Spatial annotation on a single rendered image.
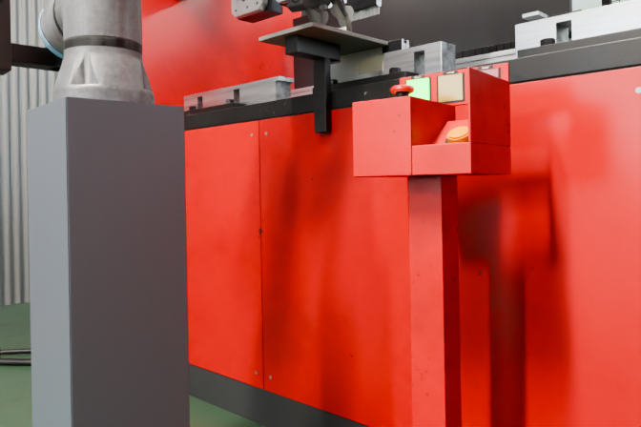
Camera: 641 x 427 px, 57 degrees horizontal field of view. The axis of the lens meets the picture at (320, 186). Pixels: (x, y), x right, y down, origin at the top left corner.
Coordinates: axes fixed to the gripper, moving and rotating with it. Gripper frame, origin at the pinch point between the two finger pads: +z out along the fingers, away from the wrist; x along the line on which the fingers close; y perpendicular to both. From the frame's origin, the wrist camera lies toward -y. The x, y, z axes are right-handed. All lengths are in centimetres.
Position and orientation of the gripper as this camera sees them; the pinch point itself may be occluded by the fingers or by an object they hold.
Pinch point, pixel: (336, 35)
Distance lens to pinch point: 148.4
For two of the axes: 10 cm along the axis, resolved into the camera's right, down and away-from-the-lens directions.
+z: 3.9, 7.6, 5.2
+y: 4.4, -6.5, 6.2
